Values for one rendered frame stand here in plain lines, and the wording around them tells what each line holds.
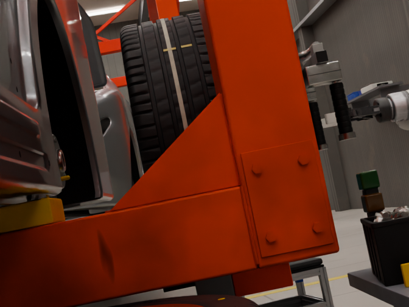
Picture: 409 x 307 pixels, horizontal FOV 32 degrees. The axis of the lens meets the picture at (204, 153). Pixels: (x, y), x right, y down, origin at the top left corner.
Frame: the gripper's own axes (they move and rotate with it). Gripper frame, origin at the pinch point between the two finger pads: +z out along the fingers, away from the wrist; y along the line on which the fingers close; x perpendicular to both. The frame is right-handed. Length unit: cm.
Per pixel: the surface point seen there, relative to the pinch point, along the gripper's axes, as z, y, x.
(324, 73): 5.6, -36.6, 9.1
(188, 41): 38, -43, 22
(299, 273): 5, 84, -54
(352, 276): 15, -62, -39
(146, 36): 48, -39, 26
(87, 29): 90, 294, 122
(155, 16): 35, 629, 214
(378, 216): 10, -76, -26
